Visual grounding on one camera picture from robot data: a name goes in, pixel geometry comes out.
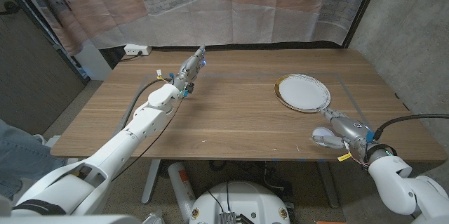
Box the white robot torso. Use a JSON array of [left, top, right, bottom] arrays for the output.
[[188, 180, 292, 224]]

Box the person's leg in blue jeans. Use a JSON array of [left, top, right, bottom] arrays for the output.
[[0, 118, 68, 202]]

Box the black backdrop stand pole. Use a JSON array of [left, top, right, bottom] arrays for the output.
[[342, 0, 386, 49]]

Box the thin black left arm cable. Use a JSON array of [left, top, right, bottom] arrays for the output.
[[110, 97, 185, 183]]

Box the white cylinder with orange label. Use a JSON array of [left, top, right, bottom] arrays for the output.
[[167, 162, 197, 223]]

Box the grey tape outline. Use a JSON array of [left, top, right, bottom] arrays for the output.
[[119, 72, 368, 133]]

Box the printed room scene backdrop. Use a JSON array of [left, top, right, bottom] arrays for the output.
[[6, 0, 377, 57]]

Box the white table leg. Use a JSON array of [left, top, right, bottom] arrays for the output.
[[315, 160, 341, 209], [140, 159, 163, 205]]

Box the white paper plate gold rim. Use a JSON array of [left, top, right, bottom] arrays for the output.
[[274, 73, 332, 114]]

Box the dark brown door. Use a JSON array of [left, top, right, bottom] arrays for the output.
[[0, 0, 88, 136]]

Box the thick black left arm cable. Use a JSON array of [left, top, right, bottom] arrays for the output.
[[121, 77, 175, 130]]

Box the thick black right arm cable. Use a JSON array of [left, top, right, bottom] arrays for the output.
[[373, 113, 449, 141]]

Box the white power strip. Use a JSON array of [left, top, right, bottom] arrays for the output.
[[123, 44, 153, 57]]

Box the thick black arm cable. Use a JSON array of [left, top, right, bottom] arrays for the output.
[[121, 77, 175, 130], [373, 113, 449, 141]]

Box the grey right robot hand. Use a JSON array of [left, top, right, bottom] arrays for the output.
[[311, 107, 375, 164]]

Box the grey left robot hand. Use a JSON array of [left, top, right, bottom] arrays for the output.
[[171, 44, 208, 94]]

